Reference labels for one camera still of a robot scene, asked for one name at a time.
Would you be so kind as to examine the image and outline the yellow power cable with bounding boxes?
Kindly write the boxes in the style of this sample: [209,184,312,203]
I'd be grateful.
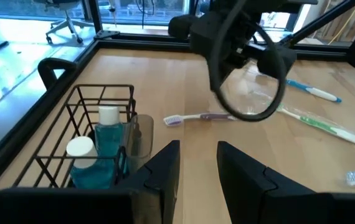
[328,4,355,46]

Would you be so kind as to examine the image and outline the grey translucent cup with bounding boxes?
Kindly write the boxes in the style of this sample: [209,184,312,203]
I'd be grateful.
[124,114,155,175]

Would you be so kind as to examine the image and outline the black wire caddy basket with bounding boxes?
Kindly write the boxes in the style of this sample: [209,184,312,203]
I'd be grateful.
[12,83,136,189]

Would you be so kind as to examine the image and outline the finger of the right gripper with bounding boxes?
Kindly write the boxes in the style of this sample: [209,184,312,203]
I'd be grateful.
[257,45,297,79]
[168,14,197,40]

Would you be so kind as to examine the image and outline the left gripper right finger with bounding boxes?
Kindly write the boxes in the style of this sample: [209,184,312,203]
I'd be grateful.
[217,141,355,224]

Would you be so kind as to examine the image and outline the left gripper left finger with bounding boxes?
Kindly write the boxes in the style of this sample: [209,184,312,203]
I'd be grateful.
[0,139,181,224]

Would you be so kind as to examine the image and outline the green white toothbrush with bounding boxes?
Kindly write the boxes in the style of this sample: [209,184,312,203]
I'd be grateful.
[275,103,355,152]

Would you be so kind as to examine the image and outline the purple white toothbrush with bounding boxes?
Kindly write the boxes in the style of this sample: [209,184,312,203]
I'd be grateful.
[163,112,238,128]

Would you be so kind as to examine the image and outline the black frame clamp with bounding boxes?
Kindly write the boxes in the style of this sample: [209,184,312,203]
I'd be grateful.
[37,57,78,91]

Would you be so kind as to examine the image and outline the office chair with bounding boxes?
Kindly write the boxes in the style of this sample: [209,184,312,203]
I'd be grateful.
[32,0,94,44]

